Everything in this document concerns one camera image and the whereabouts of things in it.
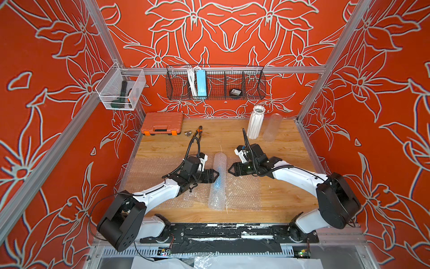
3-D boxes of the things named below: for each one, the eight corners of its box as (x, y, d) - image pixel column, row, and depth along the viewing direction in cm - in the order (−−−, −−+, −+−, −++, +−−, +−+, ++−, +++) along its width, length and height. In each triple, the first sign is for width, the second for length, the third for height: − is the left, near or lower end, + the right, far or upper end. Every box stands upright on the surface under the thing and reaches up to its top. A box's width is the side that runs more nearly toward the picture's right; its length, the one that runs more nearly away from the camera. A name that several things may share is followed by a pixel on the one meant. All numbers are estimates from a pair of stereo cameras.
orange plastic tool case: (140, 136, 112) (137, 131, 108) (147, 117, 124) (145, 112, 120) (180, 136, 112) (178, 131, 108) (183, 117, 124) (182, 112, 120)
